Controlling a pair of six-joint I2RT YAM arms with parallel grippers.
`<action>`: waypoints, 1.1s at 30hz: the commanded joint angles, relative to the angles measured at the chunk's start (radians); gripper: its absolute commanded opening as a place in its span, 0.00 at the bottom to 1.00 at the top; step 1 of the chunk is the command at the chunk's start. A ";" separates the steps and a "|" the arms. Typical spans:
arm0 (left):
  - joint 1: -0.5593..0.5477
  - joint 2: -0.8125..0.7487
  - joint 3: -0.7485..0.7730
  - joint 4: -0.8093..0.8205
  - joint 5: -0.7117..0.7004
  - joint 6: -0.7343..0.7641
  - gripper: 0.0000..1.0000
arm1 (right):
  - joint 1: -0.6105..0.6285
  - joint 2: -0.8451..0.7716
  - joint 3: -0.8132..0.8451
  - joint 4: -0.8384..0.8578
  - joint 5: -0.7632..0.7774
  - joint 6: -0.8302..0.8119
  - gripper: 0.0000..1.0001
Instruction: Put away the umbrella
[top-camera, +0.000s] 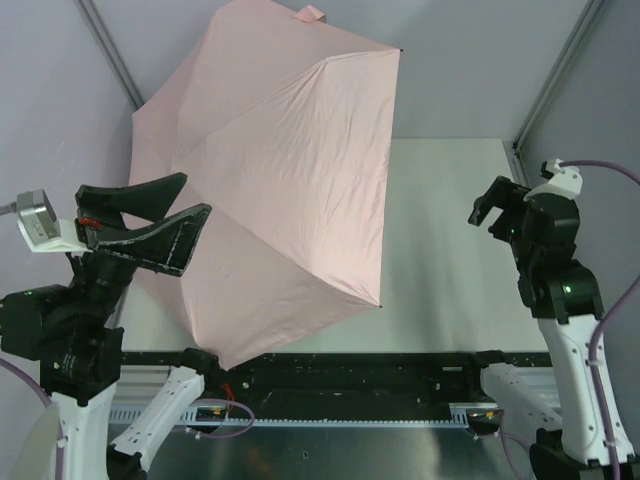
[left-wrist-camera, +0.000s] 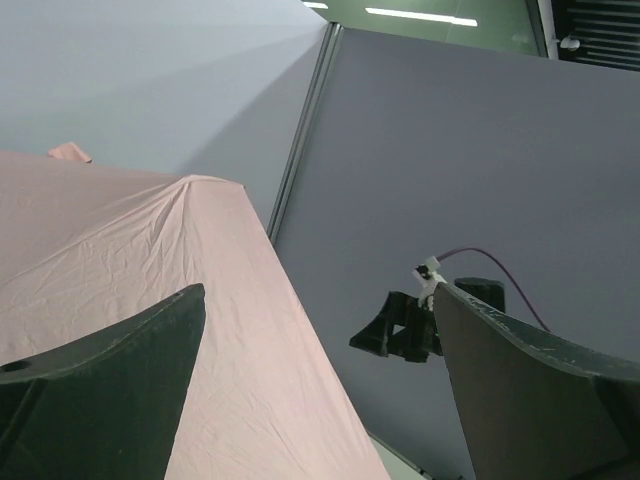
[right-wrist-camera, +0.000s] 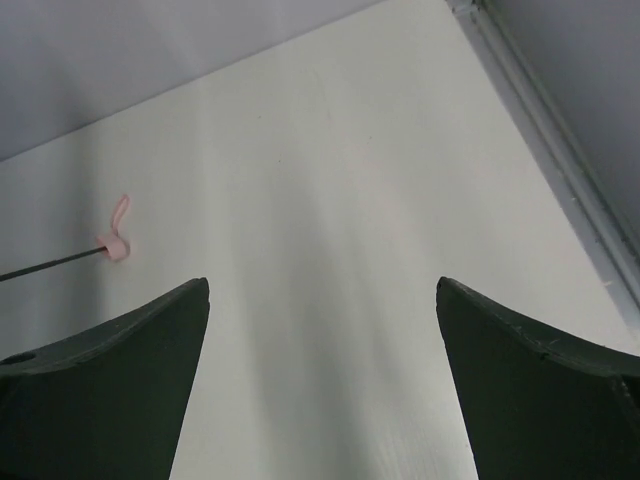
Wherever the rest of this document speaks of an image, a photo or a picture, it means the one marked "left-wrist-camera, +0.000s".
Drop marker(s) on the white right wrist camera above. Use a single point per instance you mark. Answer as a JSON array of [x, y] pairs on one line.
[[429, 278]]

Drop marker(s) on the ceiling light strip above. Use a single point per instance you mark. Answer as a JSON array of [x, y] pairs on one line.
[[448, 19]]

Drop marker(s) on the pink folding umbrella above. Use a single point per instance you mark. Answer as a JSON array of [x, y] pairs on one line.
[[84, 246]]

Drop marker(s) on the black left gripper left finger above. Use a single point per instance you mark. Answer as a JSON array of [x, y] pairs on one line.
[[105, 406]]

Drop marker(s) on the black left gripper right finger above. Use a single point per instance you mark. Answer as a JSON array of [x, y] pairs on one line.
[[533, 405]]

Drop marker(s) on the aluminium corner post left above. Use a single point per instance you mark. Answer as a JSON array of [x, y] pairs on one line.
[[324, 60]]

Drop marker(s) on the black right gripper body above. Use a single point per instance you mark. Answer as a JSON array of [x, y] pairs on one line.
[[404, 327]]

